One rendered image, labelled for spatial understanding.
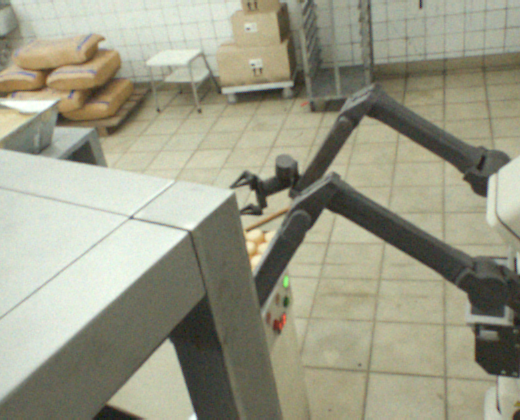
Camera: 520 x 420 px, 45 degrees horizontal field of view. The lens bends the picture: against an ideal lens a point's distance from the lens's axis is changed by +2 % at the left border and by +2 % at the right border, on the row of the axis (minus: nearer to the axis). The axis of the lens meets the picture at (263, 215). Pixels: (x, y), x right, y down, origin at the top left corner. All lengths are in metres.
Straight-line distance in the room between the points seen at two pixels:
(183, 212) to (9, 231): 0.07
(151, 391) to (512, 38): 4.28
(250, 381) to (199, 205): 0.09
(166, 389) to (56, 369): 1.78
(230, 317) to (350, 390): 2.34
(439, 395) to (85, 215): 2.37
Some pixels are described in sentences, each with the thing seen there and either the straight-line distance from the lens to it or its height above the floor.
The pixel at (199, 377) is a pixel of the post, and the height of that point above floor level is 1.74.
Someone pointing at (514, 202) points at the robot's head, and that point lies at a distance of 1.35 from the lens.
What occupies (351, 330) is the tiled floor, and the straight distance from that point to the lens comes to 2.83.
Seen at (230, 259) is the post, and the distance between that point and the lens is 0.24.
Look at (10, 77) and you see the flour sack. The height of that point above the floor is 0.53.
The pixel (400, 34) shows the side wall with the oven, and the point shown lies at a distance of 5.44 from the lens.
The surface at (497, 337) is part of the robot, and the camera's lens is 1.53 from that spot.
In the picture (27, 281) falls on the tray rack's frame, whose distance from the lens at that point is 0.22.
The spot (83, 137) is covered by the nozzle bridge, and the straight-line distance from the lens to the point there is 2.14.
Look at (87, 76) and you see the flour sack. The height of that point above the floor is 0.50.
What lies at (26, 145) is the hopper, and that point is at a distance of 2.03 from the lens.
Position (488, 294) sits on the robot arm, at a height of 1.12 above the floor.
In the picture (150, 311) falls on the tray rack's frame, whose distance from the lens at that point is 0.21.
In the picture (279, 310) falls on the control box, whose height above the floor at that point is 0.77.
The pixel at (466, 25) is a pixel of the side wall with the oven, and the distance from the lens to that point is 5.43.
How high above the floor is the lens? 1.93
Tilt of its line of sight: 32 degrees down
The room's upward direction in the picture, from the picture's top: 11 degrees counter-clockwise
